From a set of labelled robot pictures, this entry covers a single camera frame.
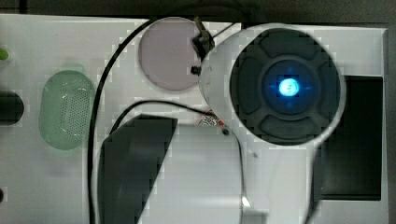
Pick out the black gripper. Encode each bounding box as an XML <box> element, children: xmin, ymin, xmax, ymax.
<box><xmin>191</xmin><ymin>16</ymin><xmax>215</xmax><ymax>62</ymax></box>

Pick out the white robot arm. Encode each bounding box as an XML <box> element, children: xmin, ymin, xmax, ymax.
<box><xmin>90</xmin><ymin>23</ymin><xmax>347</xmax><ymax>224</ymax></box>

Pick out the black silver toaster oven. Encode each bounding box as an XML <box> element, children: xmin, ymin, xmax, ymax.
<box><xmin>321</xmin><ymin>76</ymin><xmax>383</xmax><ymax>201</ymax></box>

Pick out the round lilac plate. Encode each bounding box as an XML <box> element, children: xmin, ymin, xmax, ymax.
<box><xmin>138</xmin><ymin>17</ymin><xmax>201</xmax><ymax>91</ymax></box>

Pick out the green toy lime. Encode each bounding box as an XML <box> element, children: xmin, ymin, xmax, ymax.
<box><xmin>0</xmin><ymin>49</ymin><xmax>9</xmax><ymax>61</ymax></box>

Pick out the black frying pan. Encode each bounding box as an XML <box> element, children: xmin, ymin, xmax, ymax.
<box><xmin>0</xmin><ymin>91</ymin><xmax>24</xmax><ymax>125</ymax></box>

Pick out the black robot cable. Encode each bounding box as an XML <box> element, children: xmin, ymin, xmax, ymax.
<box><xmin>87</xmin><ymin>18</ymin><xmax>250</xmax><ymax>224</ymax></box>

